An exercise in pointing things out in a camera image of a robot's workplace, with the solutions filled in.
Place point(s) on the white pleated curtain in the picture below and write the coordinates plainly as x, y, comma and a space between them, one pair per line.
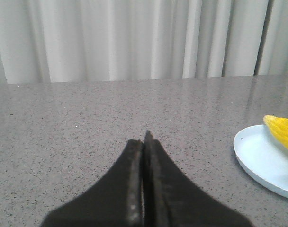
95, 40

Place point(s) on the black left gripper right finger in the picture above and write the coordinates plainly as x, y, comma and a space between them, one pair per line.
173, 200

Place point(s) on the light blue plate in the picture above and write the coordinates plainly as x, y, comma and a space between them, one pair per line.
263, 158

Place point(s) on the yellow corn cob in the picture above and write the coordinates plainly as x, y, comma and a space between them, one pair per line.
278, 127

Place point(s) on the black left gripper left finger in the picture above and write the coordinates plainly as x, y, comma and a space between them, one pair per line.
115, 200

